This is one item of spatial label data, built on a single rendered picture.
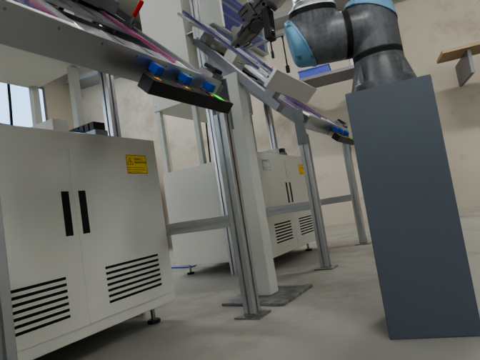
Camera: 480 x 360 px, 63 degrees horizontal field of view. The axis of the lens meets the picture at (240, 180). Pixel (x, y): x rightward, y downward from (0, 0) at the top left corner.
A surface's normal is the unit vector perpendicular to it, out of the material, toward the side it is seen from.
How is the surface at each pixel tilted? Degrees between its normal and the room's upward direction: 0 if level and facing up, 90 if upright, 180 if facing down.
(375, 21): 90
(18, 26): 134
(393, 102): 90
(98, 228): 90
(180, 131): 90
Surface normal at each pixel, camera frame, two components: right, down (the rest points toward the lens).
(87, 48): 0.71, 0.56
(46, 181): 0.84, -0.18
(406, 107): -0.32, -0.03
